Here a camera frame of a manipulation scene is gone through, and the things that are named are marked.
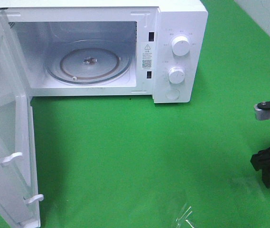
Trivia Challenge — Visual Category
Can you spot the white microwave door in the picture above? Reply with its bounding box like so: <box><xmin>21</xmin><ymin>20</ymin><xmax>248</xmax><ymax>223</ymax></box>
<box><xmin>0</xmin><ymin>9</ymin><xmax>44</xmax><ymax>228</ymax></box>

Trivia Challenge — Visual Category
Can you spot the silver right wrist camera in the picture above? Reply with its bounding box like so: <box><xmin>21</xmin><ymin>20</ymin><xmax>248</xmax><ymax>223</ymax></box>
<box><xmin>254</xmin><ymin>102</ymin><xmax>270</xmax><ymax>121</ymax></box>

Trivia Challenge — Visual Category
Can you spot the white microwave knob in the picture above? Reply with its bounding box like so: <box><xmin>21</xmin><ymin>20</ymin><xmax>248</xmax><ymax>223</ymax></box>
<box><xmin>168</xmin><ymin>67</ymin><xmax>185</xmax><ymax>84</ymax></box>
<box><xmin>171</xmin><ymin>35</ymin><xmax>190</xmax><ymax>57</ymax></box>

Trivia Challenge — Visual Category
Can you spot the round white door release button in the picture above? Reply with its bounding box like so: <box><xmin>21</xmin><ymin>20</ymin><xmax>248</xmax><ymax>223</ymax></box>
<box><xmin>166</xmin><ymin>89</ymin><xmax>180</xmax><ymax>100</ymax></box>

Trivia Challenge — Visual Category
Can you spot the white microwave oven body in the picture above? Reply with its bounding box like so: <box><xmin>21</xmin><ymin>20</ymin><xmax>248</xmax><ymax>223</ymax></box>
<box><xmin>0</xmin><ymin>0</ymin><xmax>208</xmax><ymax>103</ymax></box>

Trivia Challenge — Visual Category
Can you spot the green table mat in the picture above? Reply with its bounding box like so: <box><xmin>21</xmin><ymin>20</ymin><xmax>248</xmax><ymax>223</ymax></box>
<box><xmin>32</xmin><ymin>0</ymin><xmax>270</xmax><ymax>228</ymax></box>

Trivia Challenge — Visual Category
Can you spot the upper white microwave knob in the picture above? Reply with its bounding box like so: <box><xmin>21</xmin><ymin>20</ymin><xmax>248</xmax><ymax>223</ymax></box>
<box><xmin>171</xmin><ymin>35</ymin><xmax>190</xmax><ymax>57</ymax></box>

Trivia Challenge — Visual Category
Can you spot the lower white microwave knob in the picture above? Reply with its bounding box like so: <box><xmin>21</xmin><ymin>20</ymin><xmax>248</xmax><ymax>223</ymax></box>
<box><xmin>168</xmin><ymin>67</ymin><xmax>185</xmax><ymax>84</ymax></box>

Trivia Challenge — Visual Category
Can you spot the glass microwave turntable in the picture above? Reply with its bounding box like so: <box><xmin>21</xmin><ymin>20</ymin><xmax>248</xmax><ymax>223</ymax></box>
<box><xmin>46</xmin><ymin>39</ymin><xmax>136</xmax><ymax>85</ymax></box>

